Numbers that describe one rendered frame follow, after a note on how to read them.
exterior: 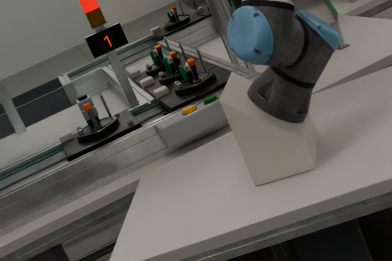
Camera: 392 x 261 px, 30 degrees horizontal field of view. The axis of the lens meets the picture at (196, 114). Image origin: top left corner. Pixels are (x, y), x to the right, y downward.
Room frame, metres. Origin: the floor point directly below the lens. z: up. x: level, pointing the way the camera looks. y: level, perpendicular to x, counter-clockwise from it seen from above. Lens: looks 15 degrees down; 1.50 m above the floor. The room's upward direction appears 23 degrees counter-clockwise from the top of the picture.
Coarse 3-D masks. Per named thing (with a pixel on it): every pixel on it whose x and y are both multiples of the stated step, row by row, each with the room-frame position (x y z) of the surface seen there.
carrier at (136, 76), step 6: (168, 48) 2.76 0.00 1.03; (150, 54) 2.76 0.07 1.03; (156, 54) 2.72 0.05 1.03; (180, 54) 2.84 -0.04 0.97; (186, 54) 2.80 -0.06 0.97; (156, 60) 2.72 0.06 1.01; (168, 60) 2.73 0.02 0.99; (180, 60) 2.74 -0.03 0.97; (150, 66) 2.69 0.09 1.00; (156, 66) 2.70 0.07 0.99; (162, 66) 2.66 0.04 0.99; (132, 72) 2.79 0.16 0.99; (138, 72) 2.79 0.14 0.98; (144, 72) 2.80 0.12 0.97; (150, 72) 2.68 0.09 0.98; (156, 72) 2.66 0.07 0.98; (132, 78) 2.78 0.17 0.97; (138, 78) 2.74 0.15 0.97; (144, 78) 2.69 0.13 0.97; (156, 78) 2.60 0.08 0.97; (138, 84) 2.65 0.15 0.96
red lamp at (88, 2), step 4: (80, 0) 2.32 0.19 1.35; (84, 0) 2.31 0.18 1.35; (88, 0) 2.31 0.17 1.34; (92, 0) 2.31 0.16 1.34; (84, 4) 2.31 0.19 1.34; (88, 4) 2.31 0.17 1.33; (92, 4) 2.31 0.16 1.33; (96, 4) 2.32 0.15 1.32; (84, 8) 2.32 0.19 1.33; (88, 8) 2.31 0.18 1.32; (92, 8) 2.31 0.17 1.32; (96, 8) 2.31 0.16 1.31
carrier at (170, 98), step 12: (204, 72) 2.28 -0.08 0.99; (216, 72) 2.30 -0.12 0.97; (228, 72) 2.23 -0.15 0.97; (180, 84) 2.21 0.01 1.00; (192, 84) 2.19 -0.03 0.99; (204, 84) 2.18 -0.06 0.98; (216, 84) 2.15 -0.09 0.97; (156, 96) 2.30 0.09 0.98; (168, 96) 2.26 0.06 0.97; (180, 96) 2.19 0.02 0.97; (192, 96) 2.13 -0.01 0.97; (168, 108) 2.16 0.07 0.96
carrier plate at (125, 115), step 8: (120, 112) 2.32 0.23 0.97; (128, 112) 2.27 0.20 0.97; (120, 120) 2.22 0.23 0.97; (128, 120) 2.18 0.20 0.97; (136, 120) 2.13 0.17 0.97; (120, 128) 2.12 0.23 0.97; (128, 128) 2.09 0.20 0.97; (136, 128) 2.09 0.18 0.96; (104, 136) 2.11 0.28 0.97; (112, 136) 2.08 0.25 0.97; (120, 136) 2.08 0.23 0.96; (64, 144) 2.21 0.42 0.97; (72, 144) 2.17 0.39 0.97; (80, 144) 2.13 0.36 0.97; (88, 144) 2.09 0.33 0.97; (96, 144) 2.07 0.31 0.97; (72, 152) 2.08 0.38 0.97; (80, 152) 2.06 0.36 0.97; (88, 152) 2.06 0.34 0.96
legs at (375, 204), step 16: (352, 208) 1.36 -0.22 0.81; (368, 208) 1.35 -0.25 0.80; (384, 208) 1.34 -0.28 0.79; (304, 224) 1.38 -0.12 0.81; (320, 224) 1.37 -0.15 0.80; (336, 224) 1.36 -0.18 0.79; (352, 224) 1.56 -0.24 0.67; (256, 240) 1.41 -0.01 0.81; (272, 240) 1.39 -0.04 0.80; (304, 240) 1.58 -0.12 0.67; (320, 240) 1.57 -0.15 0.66; (336, 240) 1.57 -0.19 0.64; (352, 240) 1.56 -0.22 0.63; (192, 256) 1.43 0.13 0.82; (208, 256) 1.43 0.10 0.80; (224, 256) 1.41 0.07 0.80; (304, 256) 1.58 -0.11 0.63; (320, 256) 1.58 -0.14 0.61; (336, 256) 1.57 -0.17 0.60; (352, 256) 1.56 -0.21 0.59; (368, 256) 1.56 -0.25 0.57
